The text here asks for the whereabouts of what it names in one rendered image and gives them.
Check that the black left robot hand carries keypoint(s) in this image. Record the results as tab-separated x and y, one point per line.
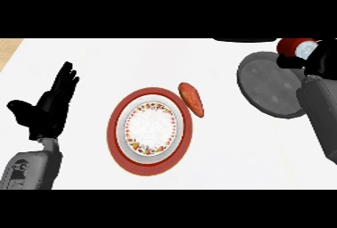
49	108

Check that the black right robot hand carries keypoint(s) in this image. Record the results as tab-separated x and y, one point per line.
322	59

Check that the red can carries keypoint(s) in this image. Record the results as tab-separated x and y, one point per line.
296	47

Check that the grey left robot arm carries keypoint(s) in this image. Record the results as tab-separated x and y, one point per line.
28	168

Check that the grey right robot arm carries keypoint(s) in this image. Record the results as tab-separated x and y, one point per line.
321	112

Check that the dark grey pan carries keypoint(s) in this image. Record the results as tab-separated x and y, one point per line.
267	86

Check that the red rimmed floral plate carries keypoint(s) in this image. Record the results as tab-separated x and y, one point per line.
149	130

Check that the orange sweet potato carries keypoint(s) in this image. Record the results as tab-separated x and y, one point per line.
191	99

